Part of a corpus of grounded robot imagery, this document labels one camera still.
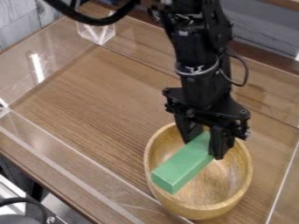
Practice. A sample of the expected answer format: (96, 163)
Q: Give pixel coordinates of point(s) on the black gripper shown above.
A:
(202, 103)

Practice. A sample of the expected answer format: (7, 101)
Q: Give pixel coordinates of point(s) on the green rectangular block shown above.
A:
(179, 169)

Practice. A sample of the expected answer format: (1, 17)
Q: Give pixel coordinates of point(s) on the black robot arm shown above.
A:
(199, 31)

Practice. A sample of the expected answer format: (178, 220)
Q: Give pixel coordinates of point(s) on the brown wooden bowl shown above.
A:
(215, 190)

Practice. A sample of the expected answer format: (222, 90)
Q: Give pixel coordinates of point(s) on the clear acrylic corner bracket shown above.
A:
(96, 34)

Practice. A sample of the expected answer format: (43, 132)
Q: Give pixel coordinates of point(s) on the black metal frame mount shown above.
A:
(21, 207)

